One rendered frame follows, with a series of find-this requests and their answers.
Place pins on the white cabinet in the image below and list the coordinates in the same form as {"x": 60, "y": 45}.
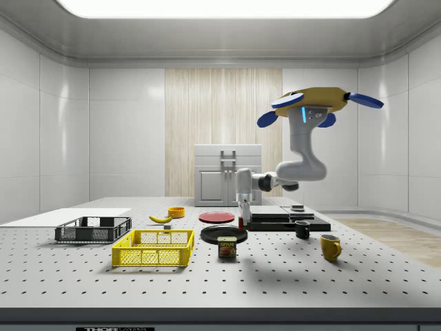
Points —
{"x": 210, "y": 182}

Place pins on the yellow basket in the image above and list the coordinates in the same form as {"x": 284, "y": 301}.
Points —
{"x": 151, "y": 257}

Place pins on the puzzle cube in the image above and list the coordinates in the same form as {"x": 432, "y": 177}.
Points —
{"x": 243, "y": 225}

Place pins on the black plate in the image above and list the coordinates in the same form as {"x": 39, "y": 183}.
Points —
{"x": 212, "y": 232}

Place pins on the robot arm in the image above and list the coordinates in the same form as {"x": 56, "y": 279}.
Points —
{"x": 303, "y": 145}

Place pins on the white board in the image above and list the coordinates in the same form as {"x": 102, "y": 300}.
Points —
{"x": 51, "y": 217}

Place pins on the yellow mug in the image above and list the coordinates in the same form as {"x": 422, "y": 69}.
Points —
{"x": 329, "y": 249}

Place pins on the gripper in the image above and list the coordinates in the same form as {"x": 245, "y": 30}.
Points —
{"x": 245, "y": 208}

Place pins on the banana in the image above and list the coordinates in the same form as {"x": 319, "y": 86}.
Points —
{"x": 160, "y": 219}

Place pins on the black mug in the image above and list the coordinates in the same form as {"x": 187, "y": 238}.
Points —
{"x": 302, "y": 230}

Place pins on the yellow bowl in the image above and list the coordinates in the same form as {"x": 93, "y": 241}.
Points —
{"x": 176, "y": 213}

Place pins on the drone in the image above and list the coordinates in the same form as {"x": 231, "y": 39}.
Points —
{"x": 320, "y": 98}

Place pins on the dark grey basket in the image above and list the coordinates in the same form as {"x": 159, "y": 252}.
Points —
{"x": 79, "y": 234}

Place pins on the red plate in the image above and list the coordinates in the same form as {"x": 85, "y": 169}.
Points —
{"x": 216, "y": 217}

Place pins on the flat-sided can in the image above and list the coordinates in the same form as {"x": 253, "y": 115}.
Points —
{"x": 227, "y": 247}

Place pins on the black stove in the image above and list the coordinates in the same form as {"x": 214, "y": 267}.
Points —
{"x": 275, "y": 224}

